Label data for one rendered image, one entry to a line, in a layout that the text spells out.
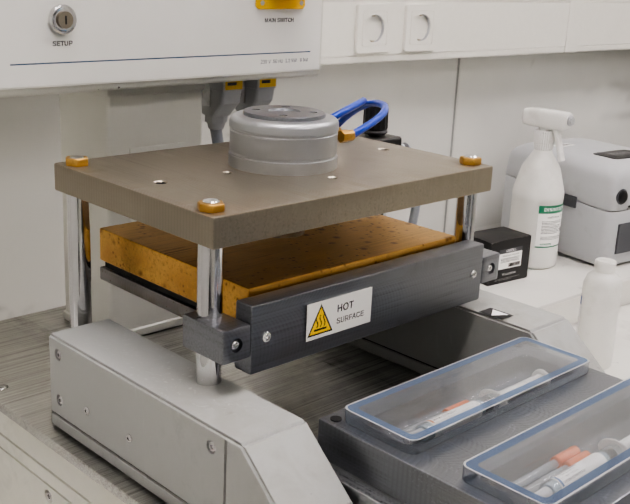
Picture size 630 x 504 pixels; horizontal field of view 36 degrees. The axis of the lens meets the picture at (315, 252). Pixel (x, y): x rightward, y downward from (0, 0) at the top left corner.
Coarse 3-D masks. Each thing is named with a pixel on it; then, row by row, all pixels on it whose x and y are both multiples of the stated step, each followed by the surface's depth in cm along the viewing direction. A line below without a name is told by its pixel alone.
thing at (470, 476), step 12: (468, 468) 51; (612, 468) 52; (624, 468) 53; (468, 480) 51; (480, 480) 51; (492, 480) 50; (600, 480) 51; (612, 480) 52; (492, 492) 50; (504, 492) 50; (516, 492) 53; (576, 492) 49; (588, 492) 50
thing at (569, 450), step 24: (624, 384) 62; (576, 408) 59; (600, 408) 59; (624, 408) 59; (528, 432) 55; (552, 432) 56; (576, 432) 56; (600, 432) 56; (624, 432) 56; (480, 456) 52; (504, 456) 53; (528, 456) 53; (552, 456) 53; (576, 456) 53; (600, 456) 53; (624, 456) 53; (504, 480) 50; (528, 480) 50; (552, 480) 50; (576, 480) 50
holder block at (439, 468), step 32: (576, 384) 64; (608, 384) 65; (512, 416) 59; (544, 416) 60; (352, 448) 56; (384, 448) 55; (448, 448) 55; (480, 448) 55; (384, 480) 55; (416, 480) 53; (448, 480) 52
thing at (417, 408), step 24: (480, 360) 65; (504, 360) 65; (528, 360) 65; (552, 360) 66; (576, 360) 66; (408, 384) 61; (432, 384) 61; (456, 384) 61; (480, 384) 61; (504, 384) 62; (528, 384) 62; (360, 408) 57; (384, 408) 58; (408, 408) 58; (432, 408) 58; (456, 408) 58; (480, 408) 58; (408, 432) 55; (432, 432) 55
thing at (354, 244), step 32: (128, 224) 73; (352, 224) 76; (384, 224) 76; (128, 256) 70; (160, 256) 67; (192, 256) 66; (224, 256) 66; (256, 256) 67; (288, 256) 67; (320, 256) 67; (352, 256) 68; (384, 256) 69; (128, 288) 70; (160, 288) 68; (192, 288) 65; (224, 288) 62; (256, 288) 61
